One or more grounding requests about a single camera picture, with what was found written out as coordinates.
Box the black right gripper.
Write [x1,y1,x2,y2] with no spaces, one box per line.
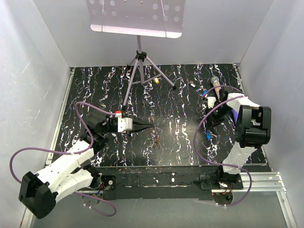
[204,104,233,130]

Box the chain of metal keyrings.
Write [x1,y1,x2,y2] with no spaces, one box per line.
[151,125,161,149]

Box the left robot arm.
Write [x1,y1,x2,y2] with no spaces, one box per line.
[19,111,154,219]

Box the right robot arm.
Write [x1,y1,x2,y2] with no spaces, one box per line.
[206,85,272,189]

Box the purple plastic tool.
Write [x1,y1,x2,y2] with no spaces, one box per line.
[232,110,238,122]

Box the sprinkles filled tube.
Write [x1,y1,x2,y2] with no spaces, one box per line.
[210,76,221,100]

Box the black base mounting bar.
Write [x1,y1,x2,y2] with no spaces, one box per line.
[78,163,238,201]

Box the lilac music stand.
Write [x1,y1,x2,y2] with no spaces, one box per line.
[86,0,186,110]

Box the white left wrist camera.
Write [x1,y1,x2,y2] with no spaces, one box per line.
[115,111,133,133]

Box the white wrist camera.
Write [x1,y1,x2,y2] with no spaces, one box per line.
[205,96,217,109]
[115,111,133,133]

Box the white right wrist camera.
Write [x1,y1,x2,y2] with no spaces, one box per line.
[205,96,217,109]

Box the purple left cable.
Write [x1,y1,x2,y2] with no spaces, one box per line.
[9,101,117,217]

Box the aluminium frame rail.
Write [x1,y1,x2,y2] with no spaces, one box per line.
[20,67,76,226]

